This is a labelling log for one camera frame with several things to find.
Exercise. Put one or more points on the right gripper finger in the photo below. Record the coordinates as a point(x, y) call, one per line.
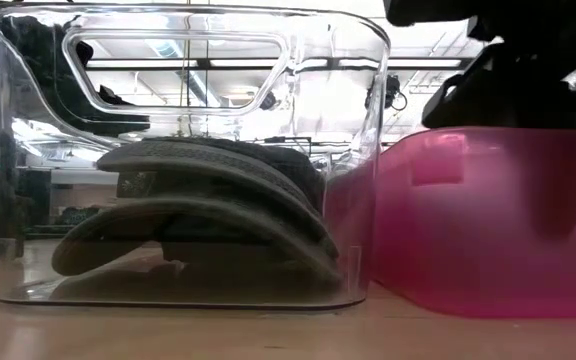
point(553, 190)

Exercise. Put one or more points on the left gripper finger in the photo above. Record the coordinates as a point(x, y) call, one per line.
point(118, 125)

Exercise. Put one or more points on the pink plastic bin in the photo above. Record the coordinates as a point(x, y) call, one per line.
point(468, 240)

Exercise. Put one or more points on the clear plastic bin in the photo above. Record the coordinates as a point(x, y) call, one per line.
point(358, 150)

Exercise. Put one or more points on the long ceiling light bar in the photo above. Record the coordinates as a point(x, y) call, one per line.
point(418, 63)

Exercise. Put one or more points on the black ceiling camera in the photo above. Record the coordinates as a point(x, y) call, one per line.
point(392, 92)
point(268, 100)

